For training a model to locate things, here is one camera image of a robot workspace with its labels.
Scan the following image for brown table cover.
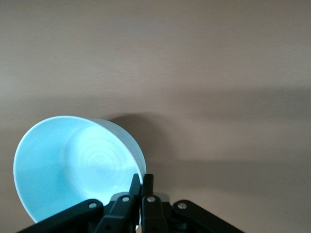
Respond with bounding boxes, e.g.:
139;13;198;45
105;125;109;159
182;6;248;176
0;0;311;233

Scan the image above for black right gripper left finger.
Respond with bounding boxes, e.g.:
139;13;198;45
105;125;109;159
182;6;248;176
17;174;141;233

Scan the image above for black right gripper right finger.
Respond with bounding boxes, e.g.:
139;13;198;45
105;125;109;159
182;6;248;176
141;174;246;233

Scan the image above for blue bowl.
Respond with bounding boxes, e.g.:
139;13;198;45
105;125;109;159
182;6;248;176
12;116;147;230

